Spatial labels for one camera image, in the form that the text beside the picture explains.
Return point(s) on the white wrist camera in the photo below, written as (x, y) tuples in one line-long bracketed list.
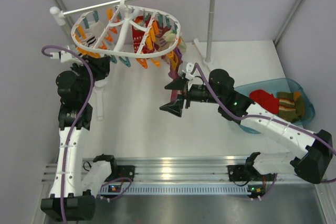
[(64, 56), (187, 69)]

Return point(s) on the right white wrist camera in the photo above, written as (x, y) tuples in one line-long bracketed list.
[(187, 69)]

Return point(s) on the blue plastic basin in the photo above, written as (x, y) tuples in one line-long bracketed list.
[(280, 85)]

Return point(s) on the red sock in basin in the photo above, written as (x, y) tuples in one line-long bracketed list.
[(265, 100)]

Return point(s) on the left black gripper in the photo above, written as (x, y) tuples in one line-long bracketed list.
[(100, 66)]

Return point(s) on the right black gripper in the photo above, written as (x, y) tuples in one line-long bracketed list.
[(175, 108)]

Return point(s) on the red patterned hanging sock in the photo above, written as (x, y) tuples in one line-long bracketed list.
[(137, 36)]

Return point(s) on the purple orange hanging sock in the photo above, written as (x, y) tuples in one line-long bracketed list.
[(174, 58)]

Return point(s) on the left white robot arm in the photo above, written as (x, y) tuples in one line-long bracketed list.
[(68, 140)]

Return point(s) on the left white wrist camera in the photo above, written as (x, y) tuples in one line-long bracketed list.
[(64, 56)]

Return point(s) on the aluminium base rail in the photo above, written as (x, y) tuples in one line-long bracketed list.
[(180, 176)]

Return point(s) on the olive orange striped sock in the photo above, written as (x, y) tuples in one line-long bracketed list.
[(291, 106)]

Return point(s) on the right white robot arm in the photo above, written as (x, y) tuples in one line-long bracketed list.
[(308, 153)]

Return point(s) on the cream hanging sock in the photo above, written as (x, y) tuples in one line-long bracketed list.
[(169, 38)]

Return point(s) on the white black striped hanging sock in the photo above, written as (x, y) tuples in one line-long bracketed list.
[(93, 32)]

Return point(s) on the white oval clip hanger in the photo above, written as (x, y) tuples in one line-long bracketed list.
[(116, 38)]

